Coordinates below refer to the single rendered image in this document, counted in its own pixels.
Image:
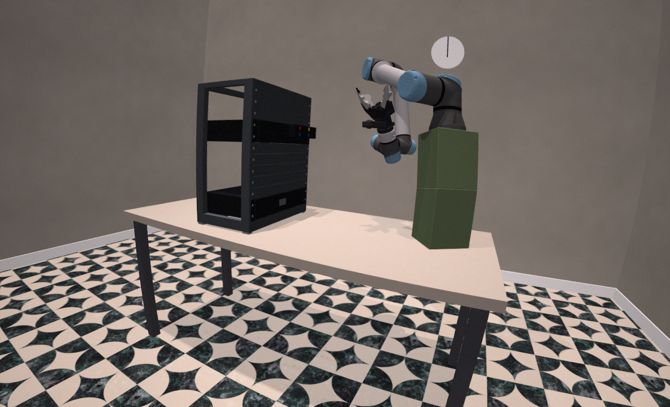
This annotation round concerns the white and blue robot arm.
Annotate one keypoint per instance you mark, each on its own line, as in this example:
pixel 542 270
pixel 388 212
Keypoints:
pixel 443 92

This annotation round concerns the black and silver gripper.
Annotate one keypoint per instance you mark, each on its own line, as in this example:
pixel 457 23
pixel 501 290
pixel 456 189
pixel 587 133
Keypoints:
pixel 380 112

